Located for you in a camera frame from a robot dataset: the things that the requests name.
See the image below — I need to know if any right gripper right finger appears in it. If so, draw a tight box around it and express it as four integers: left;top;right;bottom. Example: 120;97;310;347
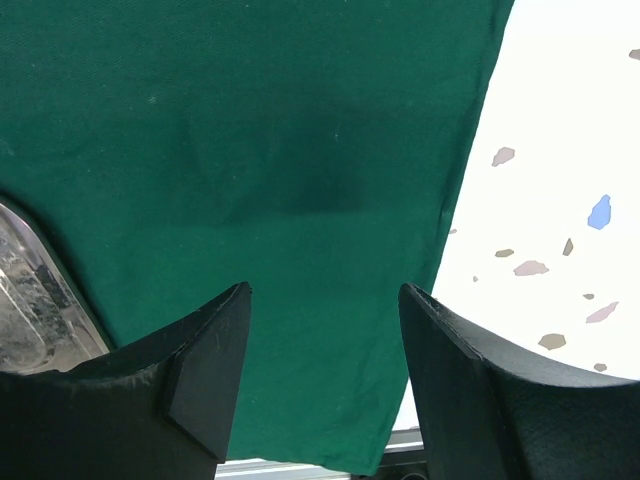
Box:
398;284;639;479

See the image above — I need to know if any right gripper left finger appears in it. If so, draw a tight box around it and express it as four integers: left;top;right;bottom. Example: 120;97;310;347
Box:
1;282;251;479

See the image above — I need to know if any steel instrument tray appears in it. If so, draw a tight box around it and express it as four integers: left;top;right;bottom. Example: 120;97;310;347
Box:
1;199;113;375

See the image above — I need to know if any green surgical cloth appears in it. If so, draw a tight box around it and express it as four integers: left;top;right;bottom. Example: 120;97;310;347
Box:
1;0;512;474

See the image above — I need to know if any aluminium front rail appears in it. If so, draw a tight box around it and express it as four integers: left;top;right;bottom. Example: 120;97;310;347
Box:
215;427;429;480

